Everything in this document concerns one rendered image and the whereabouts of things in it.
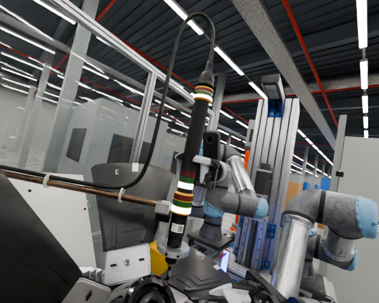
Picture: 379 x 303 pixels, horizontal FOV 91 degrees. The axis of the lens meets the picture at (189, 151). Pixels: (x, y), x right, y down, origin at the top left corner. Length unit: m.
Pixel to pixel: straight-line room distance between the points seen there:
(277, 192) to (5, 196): 1.23
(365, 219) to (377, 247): 1.46
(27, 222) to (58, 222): 0.32
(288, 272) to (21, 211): 0.65
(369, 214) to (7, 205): 0.81
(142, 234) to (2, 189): 0.25
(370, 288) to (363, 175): 0.87
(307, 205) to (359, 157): 1.47
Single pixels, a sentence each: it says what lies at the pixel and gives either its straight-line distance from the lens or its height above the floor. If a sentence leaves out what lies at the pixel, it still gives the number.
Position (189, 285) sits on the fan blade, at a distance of 0.54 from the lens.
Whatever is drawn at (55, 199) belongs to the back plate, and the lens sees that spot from 0.68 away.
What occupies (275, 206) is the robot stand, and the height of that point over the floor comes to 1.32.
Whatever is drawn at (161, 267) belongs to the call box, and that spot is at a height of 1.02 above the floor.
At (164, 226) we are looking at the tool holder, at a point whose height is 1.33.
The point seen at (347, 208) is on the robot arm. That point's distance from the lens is 0.76.
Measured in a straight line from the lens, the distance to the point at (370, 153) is 2.20.
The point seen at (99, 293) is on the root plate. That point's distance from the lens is 0.39.
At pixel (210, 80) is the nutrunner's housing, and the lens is 0.45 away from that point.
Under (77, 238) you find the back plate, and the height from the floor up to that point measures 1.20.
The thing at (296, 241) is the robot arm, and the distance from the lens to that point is 0.72.
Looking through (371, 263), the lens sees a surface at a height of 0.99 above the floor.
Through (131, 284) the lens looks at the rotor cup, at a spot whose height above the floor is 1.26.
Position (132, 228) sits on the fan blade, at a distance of 0.47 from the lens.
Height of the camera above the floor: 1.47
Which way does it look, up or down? 4 degrees up
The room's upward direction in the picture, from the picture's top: 11 degrees clockwise
